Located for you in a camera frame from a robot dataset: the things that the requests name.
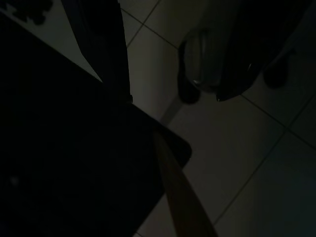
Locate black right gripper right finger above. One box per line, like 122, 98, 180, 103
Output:
216, 0, 316, 101

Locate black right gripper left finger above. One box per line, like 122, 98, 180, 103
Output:
61, 0, 133, 103

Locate grey rounded object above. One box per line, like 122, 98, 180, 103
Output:
184, 29, 224, 93

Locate dark rounded furniture top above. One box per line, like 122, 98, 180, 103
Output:
0, 14, 193, 237

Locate wooden furniture leg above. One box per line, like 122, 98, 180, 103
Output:
154, 130, 219, 237

